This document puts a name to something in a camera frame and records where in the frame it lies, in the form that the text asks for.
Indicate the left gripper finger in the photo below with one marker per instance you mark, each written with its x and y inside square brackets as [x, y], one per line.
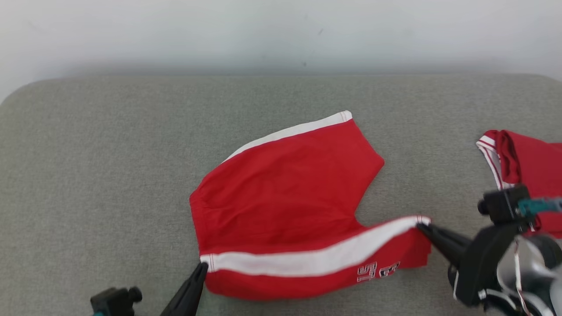
[189, 289]

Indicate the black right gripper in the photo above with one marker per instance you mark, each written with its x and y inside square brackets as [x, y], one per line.
[483, 259]

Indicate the red jersey with striped trim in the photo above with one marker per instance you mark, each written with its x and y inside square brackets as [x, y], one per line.
[538, 162]

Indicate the red Bulls 23 shorts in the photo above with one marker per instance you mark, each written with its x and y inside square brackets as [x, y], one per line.
[285, 188]

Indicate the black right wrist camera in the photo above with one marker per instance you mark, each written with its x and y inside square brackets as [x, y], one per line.
[502, 205]

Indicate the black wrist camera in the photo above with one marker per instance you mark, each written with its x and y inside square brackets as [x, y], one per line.
[114, 303]
[502, 205]

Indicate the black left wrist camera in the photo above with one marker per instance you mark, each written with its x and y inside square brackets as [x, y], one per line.
[114, 303]

